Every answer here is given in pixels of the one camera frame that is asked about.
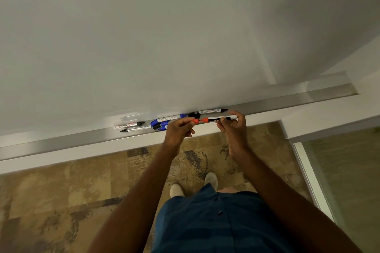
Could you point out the person's right forearm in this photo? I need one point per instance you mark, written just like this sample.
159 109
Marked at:
285 202

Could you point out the person's left thumb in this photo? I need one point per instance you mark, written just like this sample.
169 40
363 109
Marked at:
187 121

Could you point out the person's right hand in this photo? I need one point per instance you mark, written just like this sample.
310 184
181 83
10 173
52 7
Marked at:
236 135

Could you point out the person's left hand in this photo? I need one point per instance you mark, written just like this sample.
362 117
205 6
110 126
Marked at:
175 132

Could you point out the person's right thumb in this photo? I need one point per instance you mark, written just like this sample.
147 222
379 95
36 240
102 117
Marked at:
223 126

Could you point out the silver metal marker tray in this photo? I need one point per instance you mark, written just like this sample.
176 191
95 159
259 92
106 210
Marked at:
74 140

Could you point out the person's white left shoe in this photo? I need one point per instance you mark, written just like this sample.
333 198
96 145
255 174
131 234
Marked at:
177 191

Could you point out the orange marker cap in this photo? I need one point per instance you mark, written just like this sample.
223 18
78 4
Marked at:
195 121

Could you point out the blue striped shirt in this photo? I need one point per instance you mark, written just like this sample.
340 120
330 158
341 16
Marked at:
219 223

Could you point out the person's white right shoe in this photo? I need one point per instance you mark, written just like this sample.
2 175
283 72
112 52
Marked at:
211 180

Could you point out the blue whiteboard marker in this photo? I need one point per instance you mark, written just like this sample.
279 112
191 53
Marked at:
169 118
158 124

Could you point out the orange whiteboard marker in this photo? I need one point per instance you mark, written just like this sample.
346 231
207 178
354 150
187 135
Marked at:
218 119

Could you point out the person's white shoe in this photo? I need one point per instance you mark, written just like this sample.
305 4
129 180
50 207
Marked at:
177 191
211 180

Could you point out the white-framed glass partition panel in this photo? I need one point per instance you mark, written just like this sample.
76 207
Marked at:
350 184

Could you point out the person's left forearm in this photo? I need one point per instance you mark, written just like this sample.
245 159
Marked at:
139 202

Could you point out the black whiteboard marker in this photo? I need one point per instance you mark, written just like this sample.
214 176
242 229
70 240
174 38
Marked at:
193 114
129 125
210 111
138 128

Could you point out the large white whiteboard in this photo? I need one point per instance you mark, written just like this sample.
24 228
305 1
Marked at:
148 39

